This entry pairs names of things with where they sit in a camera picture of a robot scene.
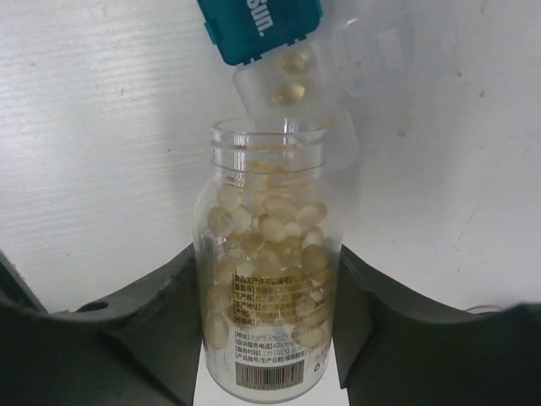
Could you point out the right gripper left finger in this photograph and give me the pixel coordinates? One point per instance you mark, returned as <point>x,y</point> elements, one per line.
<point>137,346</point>

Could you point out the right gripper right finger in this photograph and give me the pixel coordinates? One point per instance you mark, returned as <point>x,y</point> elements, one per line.
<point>395,346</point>

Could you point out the clear pill bottle yellow pills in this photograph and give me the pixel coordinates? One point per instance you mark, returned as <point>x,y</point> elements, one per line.
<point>267,242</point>

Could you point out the weekly pill organizer strip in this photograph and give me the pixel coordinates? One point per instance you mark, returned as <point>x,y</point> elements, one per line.
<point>294,60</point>

